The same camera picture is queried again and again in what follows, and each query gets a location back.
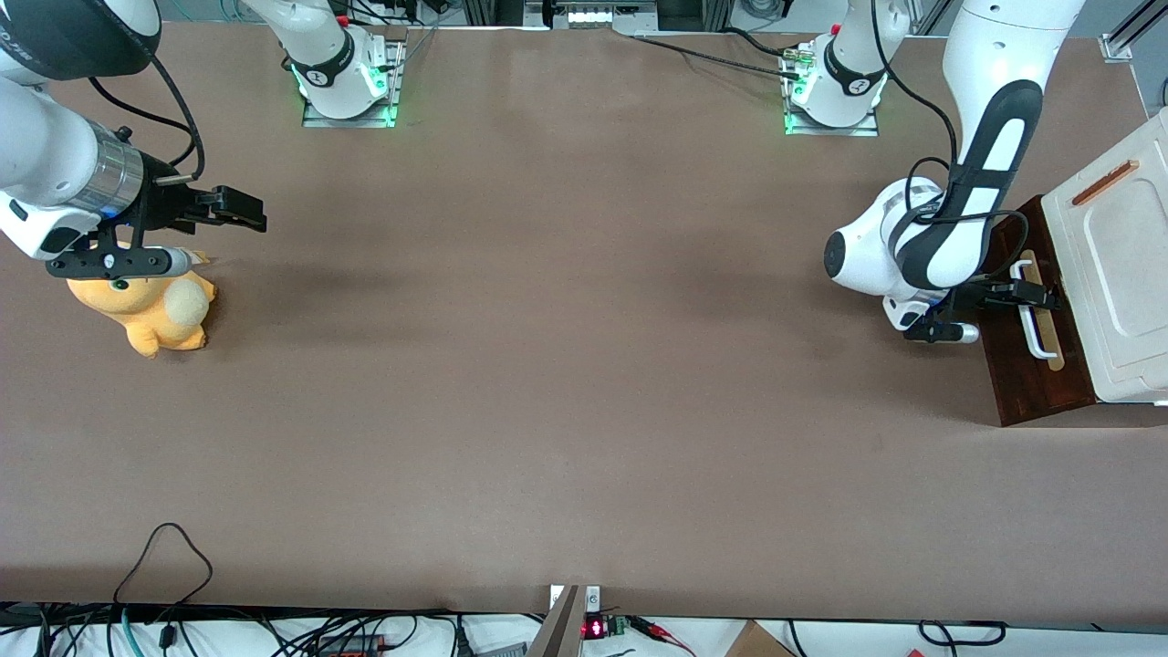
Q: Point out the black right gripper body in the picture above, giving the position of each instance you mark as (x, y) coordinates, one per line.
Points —
(164, 205)

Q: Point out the dark wood drawer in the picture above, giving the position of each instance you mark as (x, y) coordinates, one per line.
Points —
(1013, 374)

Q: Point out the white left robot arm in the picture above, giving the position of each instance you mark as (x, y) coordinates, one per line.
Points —
(990, 55)

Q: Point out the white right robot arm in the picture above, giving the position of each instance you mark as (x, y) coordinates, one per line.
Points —
(46, 155)

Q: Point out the cream drawer cabinet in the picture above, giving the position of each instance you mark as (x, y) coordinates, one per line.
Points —
(1122, 274)

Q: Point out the orange plush toy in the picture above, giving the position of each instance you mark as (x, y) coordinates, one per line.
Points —
(151, 315)

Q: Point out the brown cardboard piece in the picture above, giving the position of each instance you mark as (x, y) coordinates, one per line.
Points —
(757, 641)

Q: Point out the white light fixture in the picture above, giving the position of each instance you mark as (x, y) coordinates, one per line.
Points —
(610, 16)

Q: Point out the red clip leads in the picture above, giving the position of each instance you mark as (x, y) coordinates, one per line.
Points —
(662, 631)

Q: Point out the red digit display module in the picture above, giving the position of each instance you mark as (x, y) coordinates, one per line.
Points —
(595, 628)

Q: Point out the grey slanted bar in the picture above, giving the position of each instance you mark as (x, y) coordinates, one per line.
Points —
(557, 630)

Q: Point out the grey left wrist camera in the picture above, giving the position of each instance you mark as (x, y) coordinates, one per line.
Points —
(949, 332)

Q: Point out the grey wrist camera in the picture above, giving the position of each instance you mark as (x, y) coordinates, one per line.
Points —
(137, 263)
(949, 332)

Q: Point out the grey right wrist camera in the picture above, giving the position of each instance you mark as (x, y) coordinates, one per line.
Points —
(137, 263)

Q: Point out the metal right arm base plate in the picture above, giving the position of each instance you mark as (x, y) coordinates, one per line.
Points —
(315, 117)

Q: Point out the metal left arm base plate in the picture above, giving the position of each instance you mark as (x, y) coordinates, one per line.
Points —
(867, 130)

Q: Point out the aluminium corner bracket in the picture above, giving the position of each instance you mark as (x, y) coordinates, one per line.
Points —
(1115, 47)

